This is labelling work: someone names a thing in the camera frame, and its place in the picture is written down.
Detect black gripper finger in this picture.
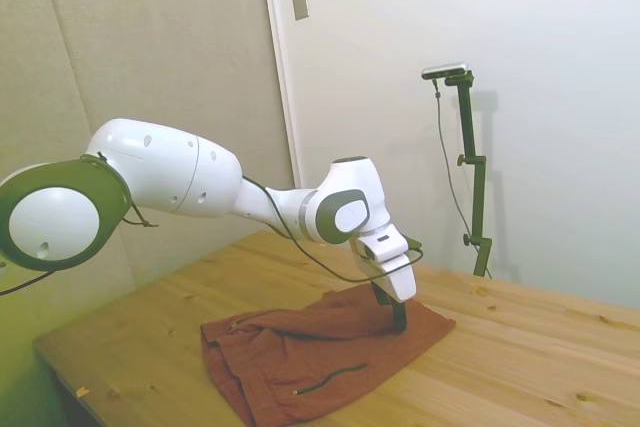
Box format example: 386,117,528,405
391,298,409,333
372,283,395,307

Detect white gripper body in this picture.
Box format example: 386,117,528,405
349,246,418,304

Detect rust brown shorts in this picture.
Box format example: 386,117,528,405
199,289,457,427

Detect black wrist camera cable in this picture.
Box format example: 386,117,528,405
0,151,427,296

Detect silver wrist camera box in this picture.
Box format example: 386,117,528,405
360,242,389,263

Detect dark jointed camera stand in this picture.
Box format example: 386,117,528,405
443,71,494,279

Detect grey exterior camera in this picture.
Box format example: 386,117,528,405
421,60,472,82

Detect white door frame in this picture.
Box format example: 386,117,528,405
258,0,304,191

